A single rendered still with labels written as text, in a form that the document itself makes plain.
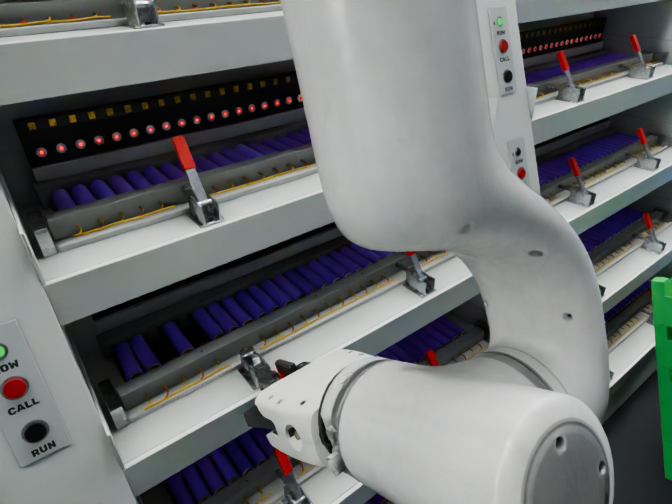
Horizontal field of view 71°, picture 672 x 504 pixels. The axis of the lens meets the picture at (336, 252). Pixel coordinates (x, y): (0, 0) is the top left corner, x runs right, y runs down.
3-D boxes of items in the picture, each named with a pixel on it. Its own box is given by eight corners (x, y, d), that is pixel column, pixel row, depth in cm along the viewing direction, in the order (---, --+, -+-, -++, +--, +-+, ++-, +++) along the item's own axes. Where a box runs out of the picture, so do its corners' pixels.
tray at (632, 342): (695, 314, 122) (715, 269, 115) (566, 440, 92) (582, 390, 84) (615, 280, 136) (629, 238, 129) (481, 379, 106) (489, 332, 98)
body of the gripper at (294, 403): (333, 505, 32) (269, 456, 41) (438, 426, 37) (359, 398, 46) (295, 405, 31) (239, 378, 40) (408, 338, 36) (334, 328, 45)
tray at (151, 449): (507, 276, 77) (517, 225, 72) (134, 498, 47) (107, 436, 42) (419, 231, 91) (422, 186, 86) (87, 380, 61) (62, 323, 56)
